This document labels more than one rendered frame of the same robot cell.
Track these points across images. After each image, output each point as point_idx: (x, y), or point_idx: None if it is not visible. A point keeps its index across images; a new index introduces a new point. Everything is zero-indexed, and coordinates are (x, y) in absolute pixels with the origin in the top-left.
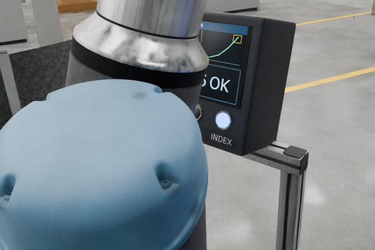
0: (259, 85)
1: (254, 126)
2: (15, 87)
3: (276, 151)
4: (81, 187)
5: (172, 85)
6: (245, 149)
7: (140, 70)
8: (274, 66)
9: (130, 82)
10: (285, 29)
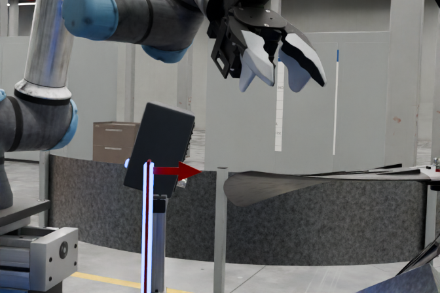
0: (141, 142)
1: (137, 170)
2: (223, 201)
3: (153, 195)
4: None
5: (25, 99)
6: (126, 181)
7: (17, 91)
8: (162, 137)
9: (0, 89)
10: (176, 116)
